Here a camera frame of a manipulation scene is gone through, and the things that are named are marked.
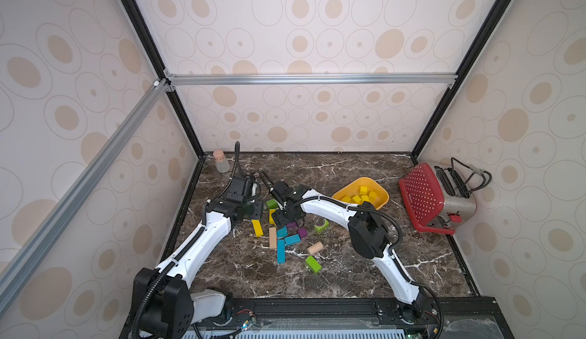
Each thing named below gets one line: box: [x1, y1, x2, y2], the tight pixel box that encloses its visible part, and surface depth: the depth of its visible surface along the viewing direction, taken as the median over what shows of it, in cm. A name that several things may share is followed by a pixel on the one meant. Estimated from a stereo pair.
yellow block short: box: [251, 219, 265, 238], surface depth 94 cm
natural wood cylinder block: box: [307, 241, 324, 256], surface depth 88 cm
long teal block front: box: [276, 238, 287, 265], surface depth 87 cm
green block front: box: [305, 255, 322, 273], surface depth 85 cm
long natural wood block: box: [268, 226, 277, 249], surface depth 91 cm
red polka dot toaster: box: [399, 162, 477, 236], surface depth 89 cm
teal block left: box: [276, 226, 288, 239], surface depth 91 cm
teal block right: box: [284, 233, 302, 246], surface depth 91 cm
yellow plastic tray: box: [331, 177, 390, 210], surface depth 103 cm
